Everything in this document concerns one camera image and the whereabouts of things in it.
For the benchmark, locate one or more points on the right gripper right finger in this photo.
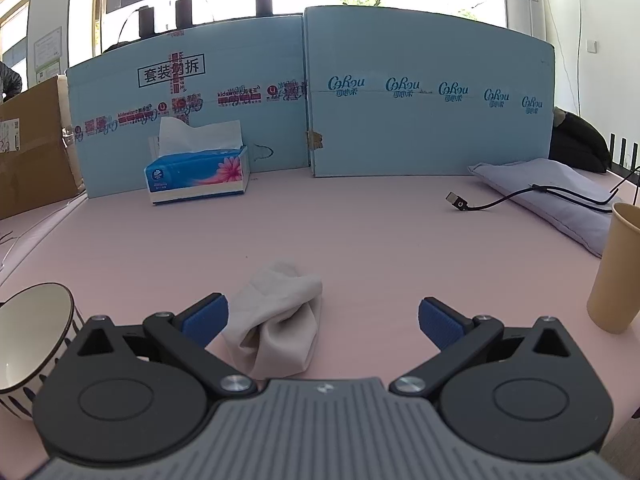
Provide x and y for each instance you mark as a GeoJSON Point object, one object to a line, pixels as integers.
{"type": "Point", "coordinates": [462, 343]}

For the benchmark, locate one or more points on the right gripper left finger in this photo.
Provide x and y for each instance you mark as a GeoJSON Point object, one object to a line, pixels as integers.
{"type": "Point", "coordinates": [180, 340]}

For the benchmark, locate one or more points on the white tissue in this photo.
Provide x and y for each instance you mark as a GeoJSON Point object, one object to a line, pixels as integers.
{"type": "Point", "coordinates": [274, 322]}

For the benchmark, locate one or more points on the white ceramic bowl black rim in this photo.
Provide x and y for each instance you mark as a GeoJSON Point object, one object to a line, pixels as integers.
{"type": "Point", "coordinates": [37, 325]}

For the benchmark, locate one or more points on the brown paper cup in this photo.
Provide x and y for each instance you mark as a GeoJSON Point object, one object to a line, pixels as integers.
{"type": "Point", "coordinates": [614, 300]}

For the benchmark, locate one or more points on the blue tissue box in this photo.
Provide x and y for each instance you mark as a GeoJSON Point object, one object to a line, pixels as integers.
{"type": "Point", "coordinates": [197, 162]}

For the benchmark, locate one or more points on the folded lavender cloth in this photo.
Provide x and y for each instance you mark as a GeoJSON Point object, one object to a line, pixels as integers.
{"type": "Point", "coordinates": [573, 204]}

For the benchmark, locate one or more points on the brown cardboard box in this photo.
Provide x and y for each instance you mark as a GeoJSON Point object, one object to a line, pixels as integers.
{"type": "Point", "coordinates": [39, 164]}

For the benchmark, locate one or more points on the black bag behind partition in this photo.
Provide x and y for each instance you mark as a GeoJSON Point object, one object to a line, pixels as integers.
{"type": "Point", "coordinates": [576, 143]}

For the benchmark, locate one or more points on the black router with antennas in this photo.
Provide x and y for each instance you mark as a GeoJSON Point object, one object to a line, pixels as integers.
{"type": "Point", "coordinates": [624, 153]}

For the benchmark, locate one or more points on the light blue foam board partition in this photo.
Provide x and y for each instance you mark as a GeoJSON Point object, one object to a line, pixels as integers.
{"type": "Point", "coordinates": [342, 90]}

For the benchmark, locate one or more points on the person in black jacket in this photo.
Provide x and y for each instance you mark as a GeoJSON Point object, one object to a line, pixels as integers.
{"type": "Point", "coordinates": [11, 83]}

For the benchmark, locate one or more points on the white air conditioner unit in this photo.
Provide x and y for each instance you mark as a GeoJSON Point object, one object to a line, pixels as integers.
{"type": "Point", "coordinates": [526, 17]}

